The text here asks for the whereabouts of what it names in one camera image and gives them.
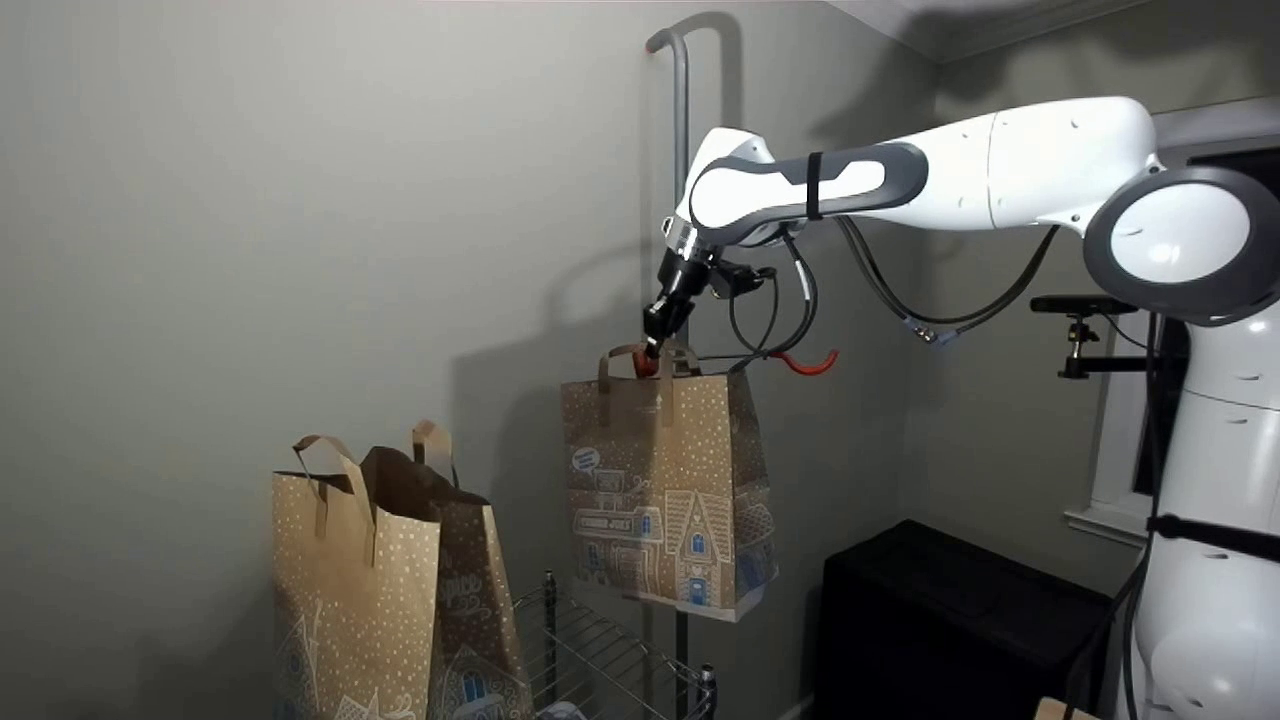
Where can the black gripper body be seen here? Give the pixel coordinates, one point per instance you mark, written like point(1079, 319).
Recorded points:
point(684, 282)

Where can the brown house print paper bag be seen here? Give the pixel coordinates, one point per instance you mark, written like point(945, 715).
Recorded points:
point(684, 494)

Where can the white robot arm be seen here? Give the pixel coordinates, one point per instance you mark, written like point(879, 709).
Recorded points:
point(1027, 167)

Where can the orange hook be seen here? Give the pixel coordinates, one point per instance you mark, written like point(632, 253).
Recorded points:
point(809, 363)
point(645, 363)

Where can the brown script print paper bag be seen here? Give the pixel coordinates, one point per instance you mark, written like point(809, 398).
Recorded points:
point(361, 600)

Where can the grey metal rack pole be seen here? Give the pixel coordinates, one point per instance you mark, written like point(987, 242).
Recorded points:
point(681, 107)

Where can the black cabinet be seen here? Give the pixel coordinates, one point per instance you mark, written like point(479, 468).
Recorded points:
point(961, 612)

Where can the brown cardboard piece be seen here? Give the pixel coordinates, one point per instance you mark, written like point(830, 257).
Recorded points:
point(1063, 709)

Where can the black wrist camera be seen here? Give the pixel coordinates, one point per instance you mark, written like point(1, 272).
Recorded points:
point(741, 279)

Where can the black camera on stand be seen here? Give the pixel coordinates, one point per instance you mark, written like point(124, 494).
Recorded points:
point(1086, 325)

